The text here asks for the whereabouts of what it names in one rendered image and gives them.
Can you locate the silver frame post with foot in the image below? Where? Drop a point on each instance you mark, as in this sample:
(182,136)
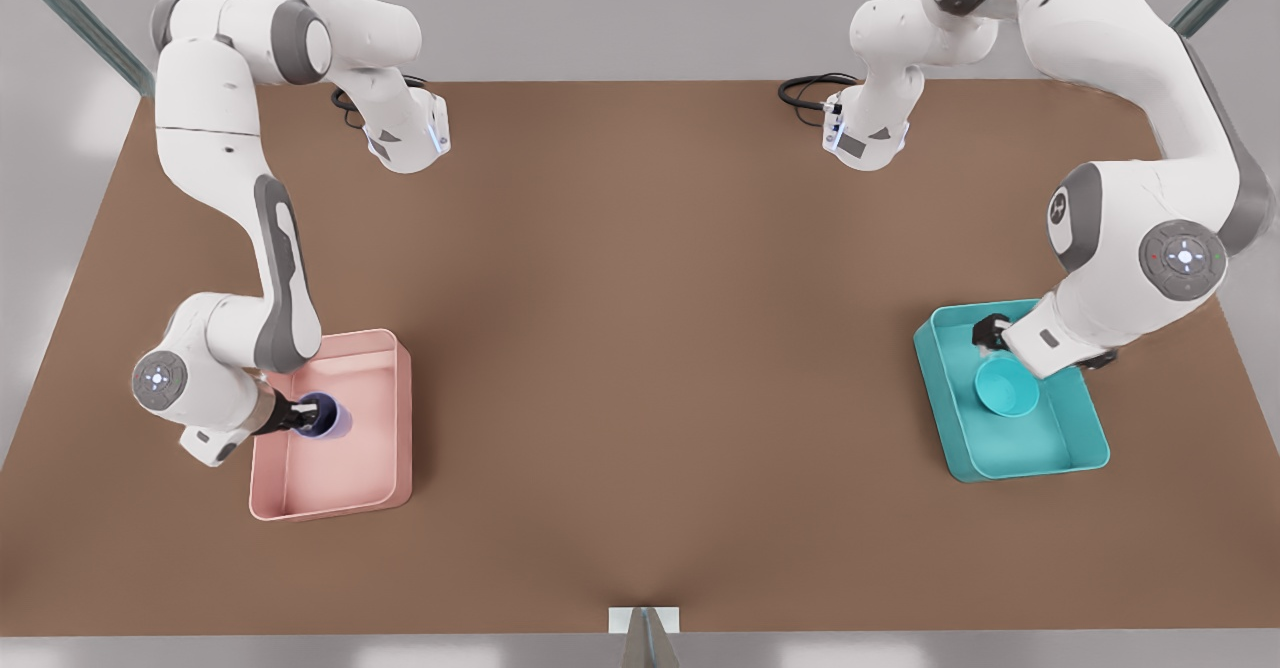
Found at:
(648,638)

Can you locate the teal box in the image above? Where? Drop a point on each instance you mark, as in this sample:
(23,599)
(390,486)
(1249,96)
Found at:
(1010,408)

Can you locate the teal bowl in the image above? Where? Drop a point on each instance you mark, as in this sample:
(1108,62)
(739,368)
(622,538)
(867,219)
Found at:
(1008,386)

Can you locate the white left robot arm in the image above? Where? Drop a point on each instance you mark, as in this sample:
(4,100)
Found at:
(1120,198)

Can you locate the dark blue cup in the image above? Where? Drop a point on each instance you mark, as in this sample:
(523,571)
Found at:
(324,418)

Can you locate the pink box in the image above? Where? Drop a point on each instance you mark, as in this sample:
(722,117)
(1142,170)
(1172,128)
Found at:
(335,428)

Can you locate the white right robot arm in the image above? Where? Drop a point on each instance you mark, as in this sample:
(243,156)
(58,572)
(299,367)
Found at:
(220,158)

